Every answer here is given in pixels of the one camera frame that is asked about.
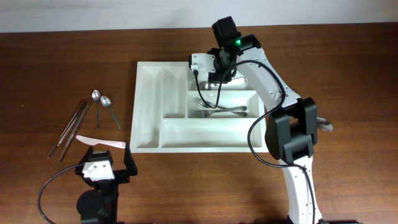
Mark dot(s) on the pink plastic knife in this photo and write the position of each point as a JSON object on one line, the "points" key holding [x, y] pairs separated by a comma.
{"points": [[93, 142]]}

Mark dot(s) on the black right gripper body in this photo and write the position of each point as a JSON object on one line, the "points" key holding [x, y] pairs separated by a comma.
{"points": [[220, 64]]}

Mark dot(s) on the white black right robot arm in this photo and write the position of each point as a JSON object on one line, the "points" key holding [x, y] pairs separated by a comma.
{"points": [[291, 128]]}

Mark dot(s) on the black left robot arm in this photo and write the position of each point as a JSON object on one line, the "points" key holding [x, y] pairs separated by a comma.
{"points": [[100, 204]]}

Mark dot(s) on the steel fork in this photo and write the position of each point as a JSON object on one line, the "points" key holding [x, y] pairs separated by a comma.
{"points": [[202, 103], [239, 110]]}

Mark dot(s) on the small steel teaspoon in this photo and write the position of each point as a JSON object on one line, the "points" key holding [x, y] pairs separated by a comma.
{"points": [[106, 102], [96, 96]]}

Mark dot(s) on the small steel teaspoon left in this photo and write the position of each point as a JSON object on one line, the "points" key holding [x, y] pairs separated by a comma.
{"points": [[96, 96]]}

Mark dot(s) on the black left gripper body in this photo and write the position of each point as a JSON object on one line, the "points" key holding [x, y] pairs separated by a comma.
{"points": [[120, 176]]}

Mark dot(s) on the white plastic cutlery tray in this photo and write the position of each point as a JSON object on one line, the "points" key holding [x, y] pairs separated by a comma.
{"points": [[163, 120]]}

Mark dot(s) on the small steel teaspoon right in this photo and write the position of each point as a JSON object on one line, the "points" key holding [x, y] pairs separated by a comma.
{"points": [[106, 102]]}

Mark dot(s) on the large steel spoon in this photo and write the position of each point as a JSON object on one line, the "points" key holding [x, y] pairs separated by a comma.
{"points": [[234, 83]]}

